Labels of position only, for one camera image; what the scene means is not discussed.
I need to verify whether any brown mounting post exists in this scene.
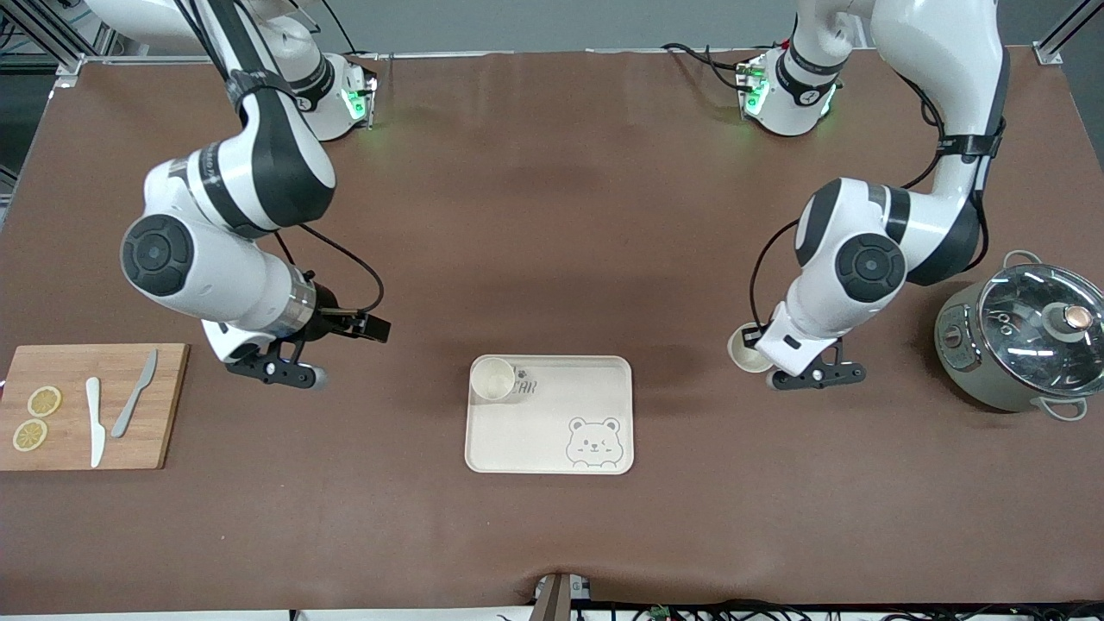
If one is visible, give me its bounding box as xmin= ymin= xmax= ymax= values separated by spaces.
xmin=532 ymin=572 xmax=574 ymax=621

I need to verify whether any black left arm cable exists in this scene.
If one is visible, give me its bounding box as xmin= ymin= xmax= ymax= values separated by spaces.
xmin=748 ymin=73 xmax=994 ymax=339

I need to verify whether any black base cable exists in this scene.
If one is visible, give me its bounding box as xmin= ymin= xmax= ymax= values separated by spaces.
xmin=315 ymin=0 xmax=380 ymax=58
xmin=662 ymin=41 xmax=751 ymax=92

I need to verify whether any glass pot lid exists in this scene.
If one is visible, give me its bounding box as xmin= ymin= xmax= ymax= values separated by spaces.
xmin=977 ymin=263 xmax=1104 ymax=398

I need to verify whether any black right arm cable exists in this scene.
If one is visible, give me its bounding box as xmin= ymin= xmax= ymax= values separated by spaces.
xmin=172 ymin=0 xmax=386 ymax=317

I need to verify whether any white plastic knife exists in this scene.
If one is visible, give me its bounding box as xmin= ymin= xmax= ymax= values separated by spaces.
xmin=85 ymin=377 xmax=107 ymax=468

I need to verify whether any wooden cutting board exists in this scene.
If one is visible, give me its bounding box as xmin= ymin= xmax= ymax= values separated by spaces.
xmin=0 ymin=343 xmax=190 ymax=472

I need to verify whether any grey plastic knife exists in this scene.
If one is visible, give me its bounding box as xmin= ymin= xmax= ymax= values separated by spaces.
xmin=110 ymin=348 xmax=160 ymax=439

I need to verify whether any white plastic cup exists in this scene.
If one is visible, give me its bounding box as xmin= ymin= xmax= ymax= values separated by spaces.
xmin=727 ymin=323 xmax=775 ymax=373
xmin=471 ymin=356 xmax=518 ymax=403

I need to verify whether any beige bear print tray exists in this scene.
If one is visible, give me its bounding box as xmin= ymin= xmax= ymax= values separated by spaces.
xmin=465 ymin=354 xmax=635 ymax=475

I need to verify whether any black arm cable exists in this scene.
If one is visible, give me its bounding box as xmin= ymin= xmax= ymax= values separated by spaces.
xmin=172 ymin=0 xmax=386 ymax=317
xmin=748 ymin=73 xmax=994 ymax=339

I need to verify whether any aluminium frame profile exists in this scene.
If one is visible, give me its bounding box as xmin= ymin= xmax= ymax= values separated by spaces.
xmin=0 ymin=0 xmax=117 ymax=80
xmin=1033 ymin=0 xmax=1104 ymax=66

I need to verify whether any grey-green cooking pot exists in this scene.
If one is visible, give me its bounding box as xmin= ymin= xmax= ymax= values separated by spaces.
xmin=934 ymin=249 xmax=1104 ymax=423

